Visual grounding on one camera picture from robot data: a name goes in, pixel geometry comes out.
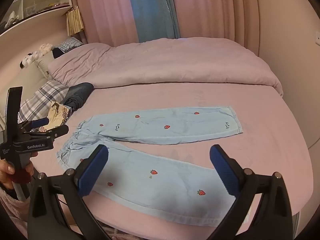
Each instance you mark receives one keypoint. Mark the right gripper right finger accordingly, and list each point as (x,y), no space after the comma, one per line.
(273,216)

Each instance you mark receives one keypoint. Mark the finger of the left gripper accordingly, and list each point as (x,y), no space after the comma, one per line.
(29,125)
(52,133)

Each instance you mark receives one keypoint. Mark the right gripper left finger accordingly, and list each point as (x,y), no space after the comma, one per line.
(46,219)

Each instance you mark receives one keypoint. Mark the light blue strawberry pants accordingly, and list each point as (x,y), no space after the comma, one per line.
(169,189)

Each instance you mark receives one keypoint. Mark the person's left hand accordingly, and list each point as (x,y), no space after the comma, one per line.
(7,170)

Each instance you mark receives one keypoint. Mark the cream patterned folded cloth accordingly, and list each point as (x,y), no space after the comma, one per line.
(58,115)

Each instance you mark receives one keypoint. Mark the plaid grey white pillow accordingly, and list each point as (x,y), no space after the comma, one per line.
(37,107)

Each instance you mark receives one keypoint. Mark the dark navy folded garment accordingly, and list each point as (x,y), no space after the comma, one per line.
(77,95)

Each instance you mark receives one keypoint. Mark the white plush toy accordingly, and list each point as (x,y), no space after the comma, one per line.
(35,55)

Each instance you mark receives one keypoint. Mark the pink bed sheet mattress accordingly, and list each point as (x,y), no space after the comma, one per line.
(271,141)

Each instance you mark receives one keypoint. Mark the checkered blue pillow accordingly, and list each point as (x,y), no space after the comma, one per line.
(66,46)

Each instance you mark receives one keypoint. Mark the yellow straw tassel hanging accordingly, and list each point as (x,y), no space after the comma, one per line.
(74,22)

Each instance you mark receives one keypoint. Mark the pink folded duvet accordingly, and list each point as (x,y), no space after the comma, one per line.
(195,60)

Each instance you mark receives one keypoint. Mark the blue curtain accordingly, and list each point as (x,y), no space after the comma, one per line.
(155,19)

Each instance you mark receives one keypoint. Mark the pink curtain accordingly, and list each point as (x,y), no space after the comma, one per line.
(112,21)

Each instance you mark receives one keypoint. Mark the white wall shelf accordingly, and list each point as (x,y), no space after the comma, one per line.
(31,11)

